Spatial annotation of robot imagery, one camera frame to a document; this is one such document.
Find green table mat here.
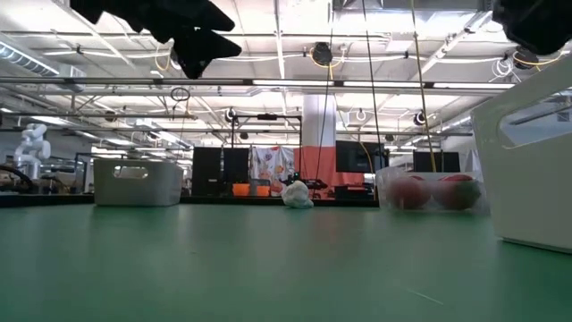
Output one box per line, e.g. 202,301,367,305
0,203,572,322

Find red tomato green stem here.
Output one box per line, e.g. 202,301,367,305
432,174,483,211

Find white garlic bulb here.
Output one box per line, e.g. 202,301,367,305
281,179,315,209

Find long yellow cable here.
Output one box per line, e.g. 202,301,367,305
409,0,438,174

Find crimson round fruit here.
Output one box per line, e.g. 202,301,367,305
387,174,433,211

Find colourful printed cloth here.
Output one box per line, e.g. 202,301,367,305
249,146,296,197

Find long black cable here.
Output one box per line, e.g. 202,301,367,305
360,0,386,174

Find black ceiling cable reel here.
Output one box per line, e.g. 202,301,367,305
511,44,540,71
311,41,334,67

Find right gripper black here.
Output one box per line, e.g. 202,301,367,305
491,0,572,57

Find white cutting board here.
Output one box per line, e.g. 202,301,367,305
470,55,572,255

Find orange partition panel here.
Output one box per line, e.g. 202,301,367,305
292,146,366,187

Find grey plastic basket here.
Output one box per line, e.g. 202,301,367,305
92,158,184,208

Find grey ceiling air duct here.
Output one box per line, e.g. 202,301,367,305
0,42,86,94

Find wide black monitor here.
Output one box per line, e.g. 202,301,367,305
412,150,461,174
335,140,389,174

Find black metal frame stand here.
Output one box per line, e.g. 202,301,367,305
230,113,304,198

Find white building column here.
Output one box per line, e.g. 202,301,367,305
302,93,337,148

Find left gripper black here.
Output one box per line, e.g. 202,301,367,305
71,0,243,80

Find long ceiling light strip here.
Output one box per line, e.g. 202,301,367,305
252,79,516,89

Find clear plastic basket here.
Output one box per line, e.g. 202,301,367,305
374,166,492,215

